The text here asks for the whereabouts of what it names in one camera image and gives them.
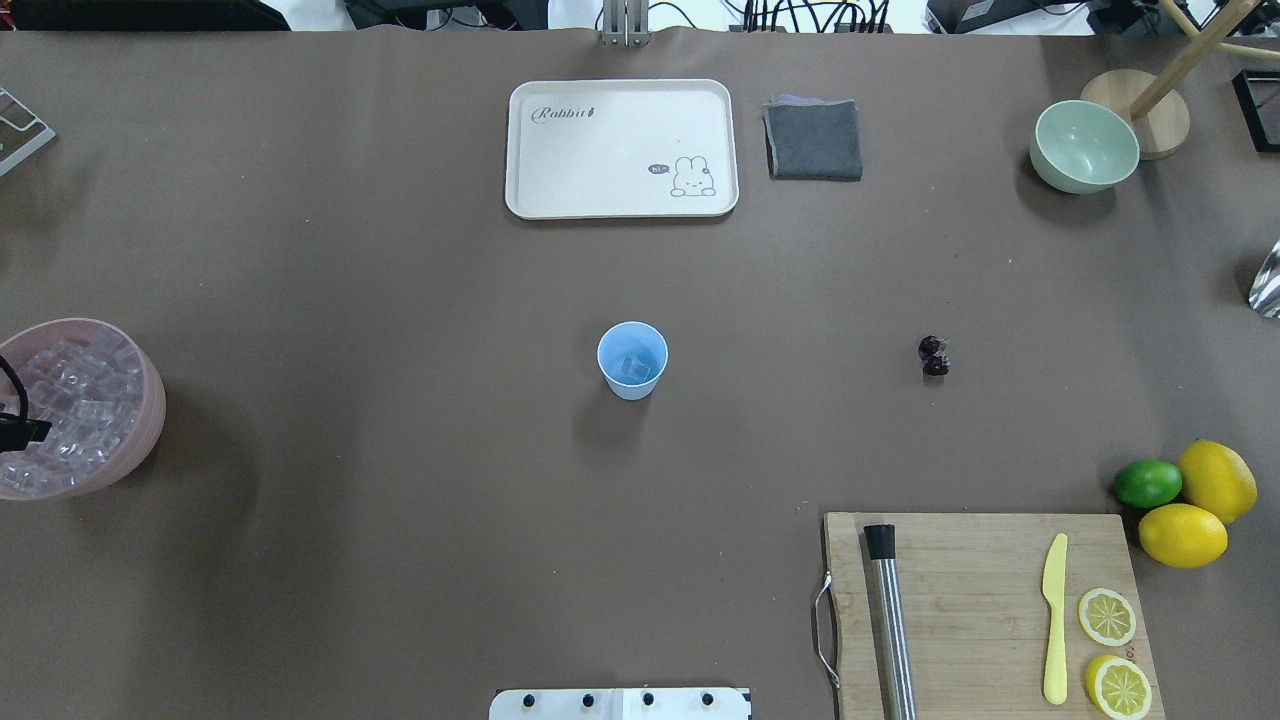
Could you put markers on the pink bowl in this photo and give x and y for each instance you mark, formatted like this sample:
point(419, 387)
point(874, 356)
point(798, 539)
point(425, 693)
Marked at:
point(138, 444)

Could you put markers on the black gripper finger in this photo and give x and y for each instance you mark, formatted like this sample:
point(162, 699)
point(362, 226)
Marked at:
point(18, 433)

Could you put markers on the yellow plastic knife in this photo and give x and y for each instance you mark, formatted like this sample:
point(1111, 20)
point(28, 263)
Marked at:
point(1053, 578)

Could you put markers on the aluminium frame post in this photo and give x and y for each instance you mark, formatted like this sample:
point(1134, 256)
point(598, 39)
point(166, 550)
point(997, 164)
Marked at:
point(625, 23)

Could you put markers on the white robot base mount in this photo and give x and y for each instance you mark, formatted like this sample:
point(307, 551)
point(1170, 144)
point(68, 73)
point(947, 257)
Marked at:
point(696, 702)

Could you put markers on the steel muddler black tip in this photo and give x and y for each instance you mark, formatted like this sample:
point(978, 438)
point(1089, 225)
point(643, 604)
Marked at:
point(893, 635)

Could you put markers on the pile of ice cubes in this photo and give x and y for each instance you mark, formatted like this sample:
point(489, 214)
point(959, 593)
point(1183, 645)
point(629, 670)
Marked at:
point(91, 392)

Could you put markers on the wooden cup tree stand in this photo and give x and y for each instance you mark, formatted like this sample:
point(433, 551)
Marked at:
point(1152, 105)

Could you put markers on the mint green bowl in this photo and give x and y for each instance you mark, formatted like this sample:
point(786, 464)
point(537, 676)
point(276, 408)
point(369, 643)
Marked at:
point(1082, 147)

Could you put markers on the silver metal ice scoop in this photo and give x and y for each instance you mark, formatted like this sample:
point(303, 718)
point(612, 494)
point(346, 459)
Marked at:
point(1263, 295)

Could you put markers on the cream rabbit tray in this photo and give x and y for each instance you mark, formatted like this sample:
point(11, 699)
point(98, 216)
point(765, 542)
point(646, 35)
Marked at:
point(620, 148)

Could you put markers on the green lime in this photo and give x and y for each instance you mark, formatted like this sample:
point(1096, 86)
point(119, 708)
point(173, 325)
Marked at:
point(1147, 484)

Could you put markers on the wooden cutting board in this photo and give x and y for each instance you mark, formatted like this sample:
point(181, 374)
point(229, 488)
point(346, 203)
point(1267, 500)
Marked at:
point(975, 618)

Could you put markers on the lemon half slice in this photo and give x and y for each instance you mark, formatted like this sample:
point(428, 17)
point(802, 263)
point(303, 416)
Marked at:
point(1107, 617)
point(1118, 687)

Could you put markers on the yellow lemon near lime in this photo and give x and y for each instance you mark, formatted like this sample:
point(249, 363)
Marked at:
point(1183, 536)

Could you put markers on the folded grey cloth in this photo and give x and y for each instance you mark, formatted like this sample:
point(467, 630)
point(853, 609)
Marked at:
point(811, 139)

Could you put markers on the light blue plastic cup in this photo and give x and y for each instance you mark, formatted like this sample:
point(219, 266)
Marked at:
point(631, 338)

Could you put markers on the clear ice cube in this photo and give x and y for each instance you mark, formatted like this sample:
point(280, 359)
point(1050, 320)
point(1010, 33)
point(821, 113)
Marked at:
point(635, 370)

